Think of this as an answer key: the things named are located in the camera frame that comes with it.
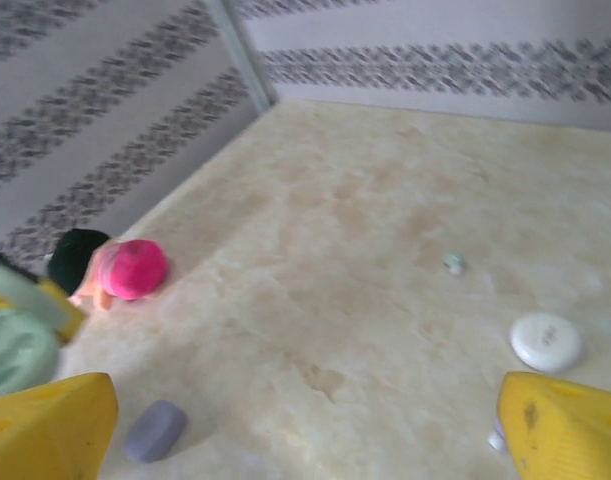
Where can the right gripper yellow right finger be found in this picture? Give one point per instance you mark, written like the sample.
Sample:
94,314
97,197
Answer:
570,430

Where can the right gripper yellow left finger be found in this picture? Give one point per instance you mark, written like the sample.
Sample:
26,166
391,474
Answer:
50,430

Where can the mint green earbuds charging case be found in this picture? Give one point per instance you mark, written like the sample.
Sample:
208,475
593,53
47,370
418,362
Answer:
15,355

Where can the white earbuds charging case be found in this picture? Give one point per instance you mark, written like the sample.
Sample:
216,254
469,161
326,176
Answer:
540,345

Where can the doll in pink striped clothes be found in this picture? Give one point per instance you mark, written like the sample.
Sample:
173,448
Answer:
135,270

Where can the mint green earbud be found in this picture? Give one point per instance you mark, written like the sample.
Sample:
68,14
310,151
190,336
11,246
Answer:
455,261

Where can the aluminium frame post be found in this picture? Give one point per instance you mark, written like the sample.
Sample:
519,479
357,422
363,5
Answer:
242,55

